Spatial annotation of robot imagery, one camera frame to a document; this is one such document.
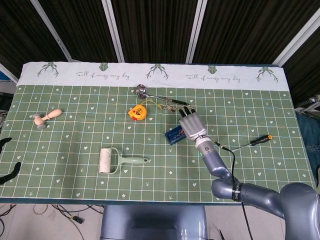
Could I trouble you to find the left robot hand black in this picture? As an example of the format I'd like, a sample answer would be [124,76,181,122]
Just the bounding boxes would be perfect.
[0,136,22,185]

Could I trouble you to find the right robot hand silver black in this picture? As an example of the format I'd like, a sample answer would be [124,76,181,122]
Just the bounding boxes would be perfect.
[178,105,209,141]

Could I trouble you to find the dark blue glasses case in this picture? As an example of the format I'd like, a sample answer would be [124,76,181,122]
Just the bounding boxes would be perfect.
[164,125,187,146]

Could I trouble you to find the yellow tape measure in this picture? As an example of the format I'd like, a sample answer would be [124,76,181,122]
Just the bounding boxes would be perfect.
[128,104,148,122]

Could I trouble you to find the black orange screwdriver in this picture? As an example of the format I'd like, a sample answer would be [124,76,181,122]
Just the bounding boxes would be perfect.
[231,134,273,153]

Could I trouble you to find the green grid tablecloth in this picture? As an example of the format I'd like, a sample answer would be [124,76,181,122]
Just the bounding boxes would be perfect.
[0,61,318,206]

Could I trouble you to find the blue white box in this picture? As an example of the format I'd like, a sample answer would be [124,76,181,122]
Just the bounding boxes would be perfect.
[0,69,16,95]

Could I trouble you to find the green lint roller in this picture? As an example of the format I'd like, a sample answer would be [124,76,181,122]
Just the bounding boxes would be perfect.
[99,147,152,175]

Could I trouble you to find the blue-grey robot torso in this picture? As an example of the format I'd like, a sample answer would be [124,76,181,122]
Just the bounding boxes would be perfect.
[99,205,208,240]

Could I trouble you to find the blue jeans fabric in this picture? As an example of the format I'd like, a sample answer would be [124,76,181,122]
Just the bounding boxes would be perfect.
[294,109,320,181]

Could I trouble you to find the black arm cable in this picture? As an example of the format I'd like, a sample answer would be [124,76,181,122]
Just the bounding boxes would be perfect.
[208,136,253,240]

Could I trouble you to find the steel ladle black handle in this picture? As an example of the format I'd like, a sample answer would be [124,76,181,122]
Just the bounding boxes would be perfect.
[136,84,190,107]

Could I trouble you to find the tangled floor cables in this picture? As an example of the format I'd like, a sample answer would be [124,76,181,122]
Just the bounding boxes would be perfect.
[0,203,105,240]

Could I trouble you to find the wooden stamp handle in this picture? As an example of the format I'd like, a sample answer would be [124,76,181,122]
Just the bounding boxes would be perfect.
[33,108,63,130]

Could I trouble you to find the white aluminium partition post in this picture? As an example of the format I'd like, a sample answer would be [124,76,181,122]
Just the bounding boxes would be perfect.
[185,0,210,64]
[272,9,320,67]
[0,62,20,84]
[101,0,125,63]
[29,0,74,62]

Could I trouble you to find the grey metal frame piece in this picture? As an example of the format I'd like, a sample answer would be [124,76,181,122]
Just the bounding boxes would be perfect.
[296,94,320,112]

